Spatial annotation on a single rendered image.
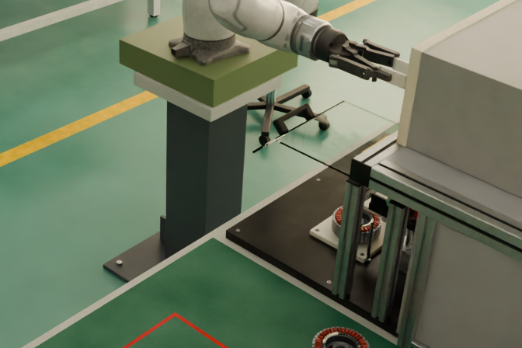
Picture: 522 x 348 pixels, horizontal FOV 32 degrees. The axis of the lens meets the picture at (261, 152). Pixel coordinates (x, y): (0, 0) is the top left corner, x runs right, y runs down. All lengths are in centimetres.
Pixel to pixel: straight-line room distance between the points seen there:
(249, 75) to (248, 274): 86
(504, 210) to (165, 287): 73
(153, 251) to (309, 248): 128
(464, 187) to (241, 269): 57
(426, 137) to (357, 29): 337
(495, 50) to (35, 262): 198
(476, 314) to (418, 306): 12
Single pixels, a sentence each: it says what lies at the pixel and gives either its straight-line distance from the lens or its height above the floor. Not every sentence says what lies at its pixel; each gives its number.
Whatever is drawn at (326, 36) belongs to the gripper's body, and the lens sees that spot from 198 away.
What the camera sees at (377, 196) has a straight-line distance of 199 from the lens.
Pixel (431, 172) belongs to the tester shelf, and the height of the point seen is 111.
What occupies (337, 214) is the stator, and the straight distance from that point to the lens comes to 209.
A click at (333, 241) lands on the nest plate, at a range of 207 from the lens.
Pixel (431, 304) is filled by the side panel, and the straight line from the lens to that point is 179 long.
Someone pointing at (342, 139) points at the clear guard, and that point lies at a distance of 189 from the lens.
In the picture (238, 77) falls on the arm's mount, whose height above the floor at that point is 81.
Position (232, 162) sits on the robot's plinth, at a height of 46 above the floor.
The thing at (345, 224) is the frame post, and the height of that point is 95.
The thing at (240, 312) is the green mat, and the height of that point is 75.
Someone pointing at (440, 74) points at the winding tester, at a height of 129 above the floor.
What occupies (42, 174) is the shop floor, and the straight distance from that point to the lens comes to 372.
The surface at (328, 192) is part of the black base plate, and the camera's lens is 225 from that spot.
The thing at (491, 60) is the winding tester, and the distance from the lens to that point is 171.
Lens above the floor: 201
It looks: 31 degrees down
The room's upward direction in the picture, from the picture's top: 4 degrees clockwise
